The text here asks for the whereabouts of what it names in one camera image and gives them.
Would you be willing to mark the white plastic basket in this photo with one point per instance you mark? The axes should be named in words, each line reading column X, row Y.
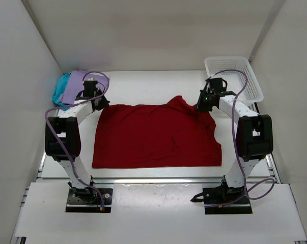
column 237, row 72

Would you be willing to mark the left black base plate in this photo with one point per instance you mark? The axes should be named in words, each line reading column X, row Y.
column 87, row 201

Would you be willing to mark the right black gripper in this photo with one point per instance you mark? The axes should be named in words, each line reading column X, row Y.
column 200, row 105

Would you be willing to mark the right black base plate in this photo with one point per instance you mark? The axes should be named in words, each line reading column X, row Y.
column 222, row 201

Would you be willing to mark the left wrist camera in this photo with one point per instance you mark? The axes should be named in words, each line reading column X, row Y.
column 91, row 79

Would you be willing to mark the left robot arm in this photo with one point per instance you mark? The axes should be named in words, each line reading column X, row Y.
column 63, row 142

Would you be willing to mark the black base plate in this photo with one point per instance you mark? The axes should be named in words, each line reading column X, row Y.
column 222, row 201
column 87, row 201

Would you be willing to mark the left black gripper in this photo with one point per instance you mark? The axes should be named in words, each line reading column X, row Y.
column 105, row 102

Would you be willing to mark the red garment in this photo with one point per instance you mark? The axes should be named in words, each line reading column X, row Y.
column 174, row 134

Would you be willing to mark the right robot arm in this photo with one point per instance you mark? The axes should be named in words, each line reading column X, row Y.
column 252, row 139

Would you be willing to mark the teal t-shirt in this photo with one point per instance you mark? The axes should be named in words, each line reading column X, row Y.
column 60, row 97

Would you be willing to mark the lavender t-shirt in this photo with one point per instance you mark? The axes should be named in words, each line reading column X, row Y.
column 75, row 83

